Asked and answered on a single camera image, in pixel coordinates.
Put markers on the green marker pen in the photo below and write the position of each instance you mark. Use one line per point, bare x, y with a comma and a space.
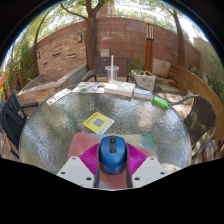
160, 102

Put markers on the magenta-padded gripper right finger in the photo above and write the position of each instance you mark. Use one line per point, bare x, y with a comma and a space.
148, 170

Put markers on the open white book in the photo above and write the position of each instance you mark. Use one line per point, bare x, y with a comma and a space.
120, 89

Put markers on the white patterned leaflet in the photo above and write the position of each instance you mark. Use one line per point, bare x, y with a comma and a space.
58, 96

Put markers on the blue and black computer mouse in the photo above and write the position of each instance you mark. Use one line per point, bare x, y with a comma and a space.
112, 156

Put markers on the slim straight tree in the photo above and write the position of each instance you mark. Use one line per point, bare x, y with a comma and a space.
180, 43

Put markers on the floral print mouse pad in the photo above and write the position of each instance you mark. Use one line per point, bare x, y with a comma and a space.
81, 143

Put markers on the wooden garden lamp post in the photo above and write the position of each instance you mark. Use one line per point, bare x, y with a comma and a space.
148, 50

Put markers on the dark wooden slatted chair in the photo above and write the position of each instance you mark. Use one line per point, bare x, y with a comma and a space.
100, 65

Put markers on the yellow square card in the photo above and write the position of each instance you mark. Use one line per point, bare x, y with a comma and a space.
98, 122

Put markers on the raised stone garden bed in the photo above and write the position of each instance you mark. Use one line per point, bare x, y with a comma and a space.
43, 86

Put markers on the curved wooden bench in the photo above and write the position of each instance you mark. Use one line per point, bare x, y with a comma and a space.
193, 83

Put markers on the grey wall utility box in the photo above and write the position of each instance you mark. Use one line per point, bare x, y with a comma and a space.
104, 52

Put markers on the slender leaning tree trunk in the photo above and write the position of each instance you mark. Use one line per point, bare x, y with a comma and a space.
35, 60

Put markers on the black wall lantern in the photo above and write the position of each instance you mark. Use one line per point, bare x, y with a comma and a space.
79, 38
38, 54

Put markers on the square stone planter box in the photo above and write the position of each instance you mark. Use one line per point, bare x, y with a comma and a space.
144, 81

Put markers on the small thin booklet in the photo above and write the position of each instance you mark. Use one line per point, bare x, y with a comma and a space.
142, 93

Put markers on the clear plastic cup with straw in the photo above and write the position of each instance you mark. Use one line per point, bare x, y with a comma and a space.
112, 73

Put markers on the tan stone slab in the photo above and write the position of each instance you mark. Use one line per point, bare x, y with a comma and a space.
161, 68

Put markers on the brown wicker chair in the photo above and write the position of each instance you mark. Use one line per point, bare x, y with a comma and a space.
200, 120

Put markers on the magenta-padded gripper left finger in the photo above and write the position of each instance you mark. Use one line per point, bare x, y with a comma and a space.
75, 170

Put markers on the colourful illustrated pamphlet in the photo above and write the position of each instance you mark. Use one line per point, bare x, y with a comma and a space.
89, 87

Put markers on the thick forked tree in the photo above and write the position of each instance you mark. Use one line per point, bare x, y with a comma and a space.
90, 43

